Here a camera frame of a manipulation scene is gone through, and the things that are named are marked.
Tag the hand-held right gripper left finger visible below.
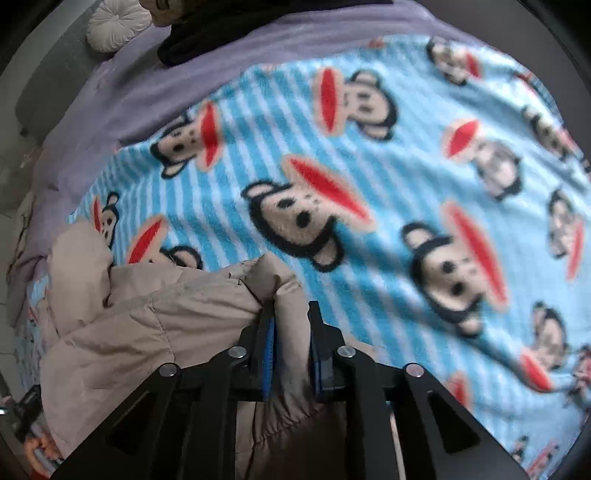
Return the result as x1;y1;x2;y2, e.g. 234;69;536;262
51;302;278;480

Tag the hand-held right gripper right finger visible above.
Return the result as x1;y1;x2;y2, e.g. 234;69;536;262
307;300;532;480

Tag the beige puffer jacket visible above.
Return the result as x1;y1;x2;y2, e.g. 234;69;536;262
39;222;398;480

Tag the person's left hand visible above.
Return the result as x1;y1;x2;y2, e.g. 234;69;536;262
25;436;63;466

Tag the blue striped monkey-print blanket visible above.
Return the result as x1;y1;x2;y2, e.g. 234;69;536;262
14;34;591;467

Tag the purple duvet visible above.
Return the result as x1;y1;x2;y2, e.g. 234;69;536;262
7;0;462;324

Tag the grey padded headboard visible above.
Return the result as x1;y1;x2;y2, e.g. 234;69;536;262
0;0;105;139

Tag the round white cushion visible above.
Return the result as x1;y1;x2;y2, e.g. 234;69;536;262
87;0;153;53

